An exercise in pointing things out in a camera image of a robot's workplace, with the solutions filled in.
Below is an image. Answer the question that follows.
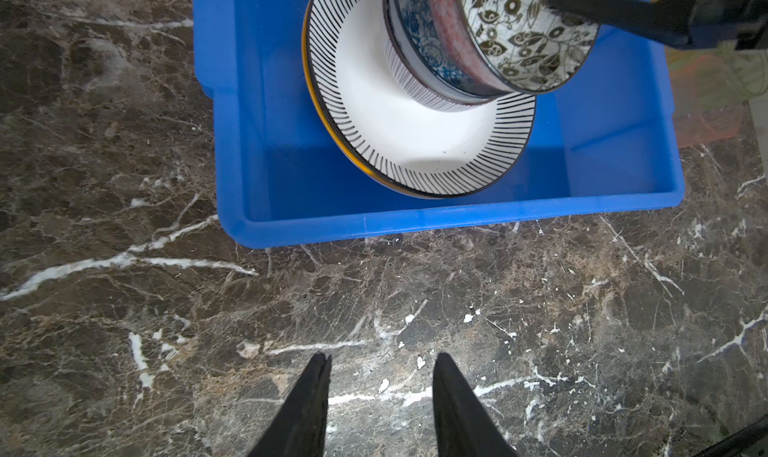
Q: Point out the purple striped small bowl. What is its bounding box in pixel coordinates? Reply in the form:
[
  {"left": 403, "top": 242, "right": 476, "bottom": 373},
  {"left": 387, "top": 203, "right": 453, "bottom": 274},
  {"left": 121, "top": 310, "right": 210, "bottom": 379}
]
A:
[{"left": 382, "top": 0, "right": 496, "bottom": 112}]

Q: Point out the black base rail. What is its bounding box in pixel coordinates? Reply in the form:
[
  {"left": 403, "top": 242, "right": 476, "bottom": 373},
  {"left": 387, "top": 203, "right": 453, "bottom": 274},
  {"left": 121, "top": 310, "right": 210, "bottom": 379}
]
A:
[{"left": 695, "top": 414, "right": 768, "bottom": 457}]

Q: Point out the green translucent cup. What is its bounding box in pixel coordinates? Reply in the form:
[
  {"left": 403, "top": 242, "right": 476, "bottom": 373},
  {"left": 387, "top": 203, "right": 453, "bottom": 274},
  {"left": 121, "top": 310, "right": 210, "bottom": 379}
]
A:
[{"left": 665, "top": 46, "right": 767, "bottom": 99}]

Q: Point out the blue floral white bowl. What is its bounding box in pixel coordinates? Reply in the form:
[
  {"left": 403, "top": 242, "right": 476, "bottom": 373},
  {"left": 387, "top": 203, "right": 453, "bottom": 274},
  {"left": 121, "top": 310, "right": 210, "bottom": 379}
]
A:
[{"left": 391, "top": 0, "right": 504, "bottom": 104}]

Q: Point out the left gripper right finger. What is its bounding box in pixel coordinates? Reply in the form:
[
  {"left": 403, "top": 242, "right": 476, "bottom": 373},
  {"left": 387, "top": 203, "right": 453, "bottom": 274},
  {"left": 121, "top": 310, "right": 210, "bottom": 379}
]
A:
[{"left": 432, "top": 353, "right": 518, "bottom": 457}]

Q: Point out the dotted yellow rim plate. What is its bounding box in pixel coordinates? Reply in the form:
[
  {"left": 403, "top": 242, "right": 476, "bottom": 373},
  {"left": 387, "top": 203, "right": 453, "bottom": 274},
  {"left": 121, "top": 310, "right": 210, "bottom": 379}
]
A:
[{"left": 301, "top": 0, "right": 419, "bottom": 198}]

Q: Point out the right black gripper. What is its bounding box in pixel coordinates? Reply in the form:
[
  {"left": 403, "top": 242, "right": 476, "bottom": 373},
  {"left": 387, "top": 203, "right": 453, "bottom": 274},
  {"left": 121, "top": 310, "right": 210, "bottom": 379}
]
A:
[{"left": 549, "top": 0, "right": 767, "bottom": 51}]

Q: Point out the black striped rim white plate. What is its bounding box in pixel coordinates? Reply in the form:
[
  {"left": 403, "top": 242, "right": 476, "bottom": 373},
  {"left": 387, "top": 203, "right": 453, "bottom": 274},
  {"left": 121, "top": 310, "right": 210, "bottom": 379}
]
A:
[{"left": 308, "top": 0, "right": 536, "bottom": 199}]

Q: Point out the red leaf pattern bowl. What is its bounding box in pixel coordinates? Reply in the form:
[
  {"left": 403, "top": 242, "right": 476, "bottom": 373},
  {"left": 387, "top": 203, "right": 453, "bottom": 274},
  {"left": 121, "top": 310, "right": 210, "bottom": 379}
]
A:
[{"left": 429, "top": 0, "right": 600, "bottom": 94}]

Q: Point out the blue plastic bin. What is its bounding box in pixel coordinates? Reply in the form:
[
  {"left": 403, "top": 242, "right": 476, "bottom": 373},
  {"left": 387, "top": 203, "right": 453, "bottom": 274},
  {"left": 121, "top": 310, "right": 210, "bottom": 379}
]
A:
[{"left": 193, "top": 0, "right": 684, "bottom": 248}]

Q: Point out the pink translucent cup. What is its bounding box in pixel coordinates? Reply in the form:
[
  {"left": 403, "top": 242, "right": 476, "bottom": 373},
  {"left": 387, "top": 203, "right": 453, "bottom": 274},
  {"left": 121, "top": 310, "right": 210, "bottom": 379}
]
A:
[{"left": 670, "top": 55, "right": 744, "bottom": 148}]

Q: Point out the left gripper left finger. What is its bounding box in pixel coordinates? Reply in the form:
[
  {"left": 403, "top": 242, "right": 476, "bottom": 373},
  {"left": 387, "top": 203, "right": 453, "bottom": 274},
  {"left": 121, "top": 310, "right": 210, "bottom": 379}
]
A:
[{"left": 247, "top": 353, "right": 332, "bottom": 457}]

